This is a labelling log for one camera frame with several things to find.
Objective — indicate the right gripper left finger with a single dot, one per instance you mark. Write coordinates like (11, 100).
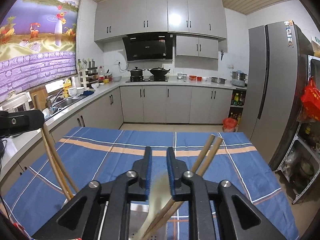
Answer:
(101, 211)

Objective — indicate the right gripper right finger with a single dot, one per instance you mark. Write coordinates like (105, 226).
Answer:
(216, 210)

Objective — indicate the wooden chopsticks bundle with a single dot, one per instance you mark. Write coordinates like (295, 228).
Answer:
(63, 178)
(189, 186)

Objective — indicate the white utensil holder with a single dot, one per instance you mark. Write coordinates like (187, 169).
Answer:
(138, 215)

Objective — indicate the white plastic spoon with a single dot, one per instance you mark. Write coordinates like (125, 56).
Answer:
(158, 198)

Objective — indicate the white rice cooker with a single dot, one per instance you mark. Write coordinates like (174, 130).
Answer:
(16, 103)

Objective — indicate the steel sink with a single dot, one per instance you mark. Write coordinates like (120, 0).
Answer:
(62, 104)

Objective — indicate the blue plaid tablecloth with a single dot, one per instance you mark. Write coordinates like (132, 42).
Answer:
(103, 154)

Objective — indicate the metal storage shelf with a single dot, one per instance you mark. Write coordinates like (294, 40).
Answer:
(300, 165)

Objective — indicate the white dish rack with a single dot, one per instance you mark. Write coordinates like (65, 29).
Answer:
(88, 72)

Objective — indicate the scenic window blind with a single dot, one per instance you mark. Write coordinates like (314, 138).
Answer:
(38, 44)

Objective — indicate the red trash bin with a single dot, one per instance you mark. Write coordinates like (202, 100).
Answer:
(229, 125)

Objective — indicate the grey lower cabinets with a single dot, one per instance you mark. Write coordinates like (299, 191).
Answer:
(111, 106)

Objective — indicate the grey cabinets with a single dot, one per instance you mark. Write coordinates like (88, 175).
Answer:
(197, 25)
(111, 106)

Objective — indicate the red plastic bag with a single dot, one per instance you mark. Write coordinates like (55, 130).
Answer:
(310, 101)

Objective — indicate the black cooking pot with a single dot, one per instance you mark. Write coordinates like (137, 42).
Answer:
(136, 73)

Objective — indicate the steel steamer pot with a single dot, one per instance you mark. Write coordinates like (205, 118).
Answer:
(238, 78)

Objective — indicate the black wok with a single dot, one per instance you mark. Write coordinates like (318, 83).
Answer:
(159, 72)

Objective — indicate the black range hood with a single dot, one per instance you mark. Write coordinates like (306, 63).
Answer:
(149, 46)

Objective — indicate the grey refrigerator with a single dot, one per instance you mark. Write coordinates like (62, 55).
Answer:
(278, 73)

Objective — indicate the grey upper cabinets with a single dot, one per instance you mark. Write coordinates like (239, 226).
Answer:
(197, 25)

